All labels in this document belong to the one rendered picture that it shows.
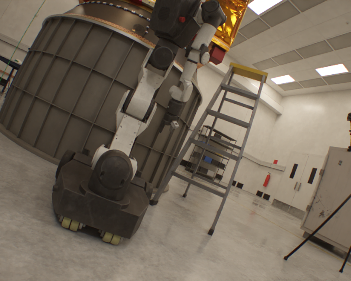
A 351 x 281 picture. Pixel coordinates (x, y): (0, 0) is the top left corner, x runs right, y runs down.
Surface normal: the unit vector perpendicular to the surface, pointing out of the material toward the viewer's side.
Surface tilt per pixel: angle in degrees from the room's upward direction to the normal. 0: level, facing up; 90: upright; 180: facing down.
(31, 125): 90
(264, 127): 90
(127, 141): 59
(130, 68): 90
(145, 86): 66
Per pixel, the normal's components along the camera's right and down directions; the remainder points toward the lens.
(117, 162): 0.40, -0.43
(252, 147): 0.34, 0.07
